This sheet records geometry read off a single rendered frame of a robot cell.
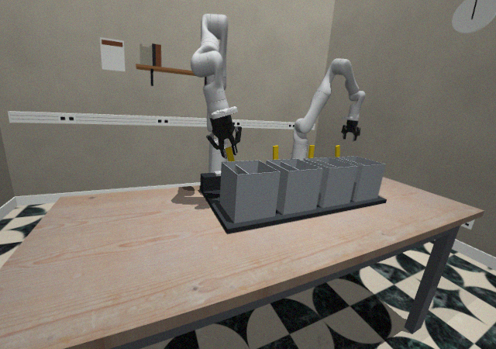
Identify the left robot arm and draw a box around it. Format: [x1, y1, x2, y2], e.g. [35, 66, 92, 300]
[291, 58, 365, 161]

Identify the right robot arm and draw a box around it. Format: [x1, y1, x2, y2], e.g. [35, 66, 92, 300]
[191, 14, 238, 173]

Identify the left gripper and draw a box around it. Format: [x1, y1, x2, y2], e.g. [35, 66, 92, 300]
[341, 120, 360, 141]

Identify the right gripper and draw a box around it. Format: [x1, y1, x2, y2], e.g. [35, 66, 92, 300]
[206, 115, 242, 159]

